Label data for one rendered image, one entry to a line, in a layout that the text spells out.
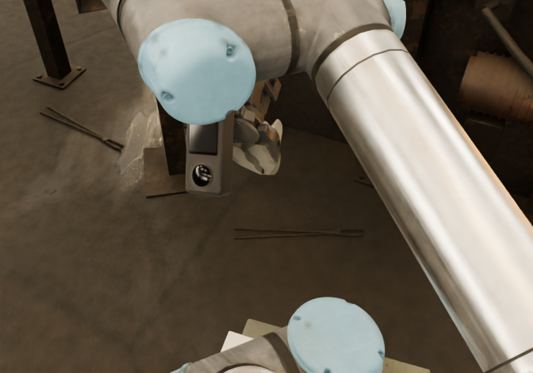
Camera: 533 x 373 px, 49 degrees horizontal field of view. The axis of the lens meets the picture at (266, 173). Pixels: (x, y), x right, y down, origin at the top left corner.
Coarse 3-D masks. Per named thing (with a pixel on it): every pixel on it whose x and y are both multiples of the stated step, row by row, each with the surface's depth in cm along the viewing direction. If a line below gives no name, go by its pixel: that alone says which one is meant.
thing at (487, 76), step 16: (480, 64) 119; (496, 64) 118; (512, 64) 118; (464, 80) 120; (480, 80) 118; (496, 80) 117; (512, 80) 116; (528, 80) 116; (464, 96) 121; (480, 96) 119; (496, 96) 118; (512, 96) 117; (528, 96) 115; (480, 112) 127; (496, 112) 121; (512, 112) 118; (528, 112) 116; (464, 128) 127; (480, 128) 125; (496, 128) 124; (480, 144) 128; (496, 144) 126
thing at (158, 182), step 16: (80, 0) 124; (96, 0) 124; (160, 112) 152; (176, 128) 157; (176, 144) 161; (144, 160) 173; (160, 160) 173; (176, 160) 165; (144, 176) 169; (160, 176) 169; (176, 176) 169; (160, 192) 164; (176, 192) 164
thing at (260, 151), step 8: (280, 128) 72; (280, 136) 72; (256, 144) 66; (264, 144) 66; (256, 152) 68; (264, 152) 67; (264, 160) 69; (272, 160) 69; (264, 168) 71; (272, 168) 71
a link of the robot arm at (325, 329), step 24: (312, 312) 69; (336, 312) 70; (360, 312) 70; (264, 336) 70; (288, 336) 67; (312, 336) 66; (336, 336) 67; (360, 336) 68; (288, 360) 65; (312, 360) 64; (336, 360) 65; (360, 360) 65
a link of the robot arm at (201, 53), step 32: (128, 0) 45; (160, 0) 43; (192, 0) 42; (224, 0) 43; (256, 0) 43; (128, 32) 44; (160, 32) 41; (192, 32) 40; (224, 32) 41; (256, 32) 43; (288, 32) 44; (160, 64) 40; (192, 64) 39; (224, 64) 40; (256, 64) 44; (288, 64) 45; (160, 96) 41; (192, 96) 41; (224, 96) 42
